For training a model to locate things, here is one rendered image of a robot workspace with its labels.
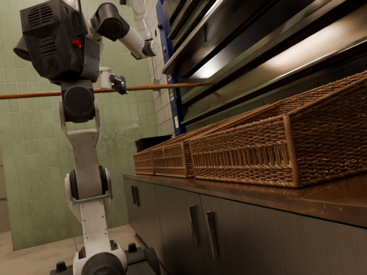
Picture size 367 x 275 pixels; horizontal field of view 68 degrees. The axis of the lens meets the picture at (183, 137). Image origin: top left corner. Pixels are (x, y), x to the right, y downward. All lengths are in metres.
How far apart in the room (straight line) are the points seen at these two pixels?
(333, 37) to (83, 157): 1.13
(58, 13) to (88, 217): 0.87
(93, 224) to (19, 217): 1.94
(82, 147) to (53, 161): 1.80
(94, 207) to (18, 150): 1.94
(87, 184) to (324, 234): 1.03
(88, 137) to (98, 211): 0.35
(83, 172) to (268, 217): 0.92
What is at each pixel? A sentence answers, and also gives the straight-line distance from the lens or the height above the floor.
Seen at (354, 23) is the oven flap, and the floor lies 1.03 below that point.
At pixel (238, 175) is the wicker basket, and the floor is 0.60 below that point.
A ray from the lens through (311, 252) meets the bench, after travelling 0.56.
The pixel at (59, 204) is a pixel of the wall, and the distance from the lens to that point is 3.16.
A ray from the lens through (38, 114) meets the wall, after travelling 3.21.
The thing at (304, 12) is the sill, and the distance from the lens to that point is 1.28.
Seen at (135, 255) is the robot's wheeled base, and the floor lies 0.20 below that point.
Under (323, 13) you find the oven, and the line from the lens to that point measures 1.22.
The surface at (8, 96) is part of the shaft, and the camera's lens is 1.98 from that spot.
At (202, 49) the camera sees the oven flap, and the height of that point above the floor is 1.37.
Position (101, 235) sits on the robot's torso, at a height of 0.38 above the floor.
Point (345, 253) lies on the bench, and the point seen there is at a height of 0.50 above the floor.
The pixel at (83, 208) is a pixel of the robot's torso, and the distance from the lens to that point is 1.36.
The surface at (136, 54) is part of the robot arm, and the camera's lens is 1.50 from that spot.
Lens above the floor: 0.69
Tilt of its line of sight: 3 degrees up
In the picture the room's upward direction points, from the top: 9 degrees counter-clockwise
